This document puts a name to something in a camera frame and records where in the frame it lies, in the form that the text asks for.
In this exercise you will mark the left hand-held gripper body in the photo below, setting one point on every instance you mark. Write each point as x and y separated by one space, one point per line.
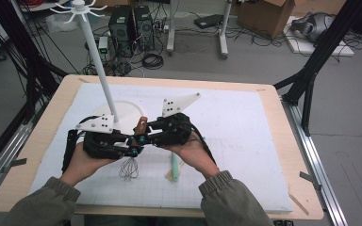
103 147

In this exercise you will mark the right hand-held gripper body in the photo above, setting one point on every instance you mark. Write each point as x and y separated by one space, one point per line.
176 132

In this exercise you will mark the white rack stand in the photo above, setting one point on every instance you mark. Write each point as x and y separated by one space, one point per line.
97 59

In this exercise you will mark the person's left hand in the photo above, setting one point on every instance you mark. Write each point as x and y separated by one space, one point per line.
78 166

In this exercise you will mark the person's right hand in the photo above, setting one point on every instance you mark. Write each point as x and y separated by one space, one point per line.
198 160

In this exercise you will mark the white foam mat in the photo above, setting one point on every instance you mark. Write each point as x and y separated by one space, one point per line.
226 141

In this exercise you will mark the white metal stand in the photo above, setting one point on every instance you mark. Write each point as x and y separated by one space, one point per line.
170 31

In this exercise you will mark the small white power box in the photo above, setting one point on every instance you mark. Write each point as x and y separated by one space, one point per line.
103 45

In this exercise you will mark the black computer tower green label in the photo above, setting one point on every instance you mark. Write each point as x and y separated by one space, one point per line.
121 34

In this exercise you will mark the black computer tower round fan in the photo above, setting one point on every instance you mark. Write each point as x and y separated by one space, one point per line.
144 28

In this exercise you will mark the black flat device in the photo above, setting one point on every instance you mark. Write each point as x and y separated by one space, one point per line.
209 21

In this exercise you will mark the tan tape strip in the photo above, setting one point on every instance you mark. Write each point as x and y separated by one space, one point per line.
298 204

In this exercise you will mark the cardboard box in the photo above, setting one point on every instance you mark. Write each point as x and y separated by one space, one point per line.
264 15

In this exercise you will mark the white flat board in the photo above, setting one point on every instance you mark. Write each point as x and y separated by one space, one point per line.
320 48

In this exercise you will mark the grey padded headset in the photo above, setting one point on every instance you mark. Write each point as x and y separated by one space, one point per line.
314 26

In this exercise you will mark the grey metal bracket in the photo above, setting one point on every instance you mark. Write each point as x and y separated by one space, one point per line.
309 179
14 163

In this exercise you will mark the aluminium rail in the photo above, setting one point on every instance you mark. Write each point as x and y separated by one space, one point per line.
308 147
11 146

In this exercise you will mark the black metal frame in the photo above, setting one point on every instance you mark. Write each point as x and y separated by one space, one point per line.
328 40
11 22

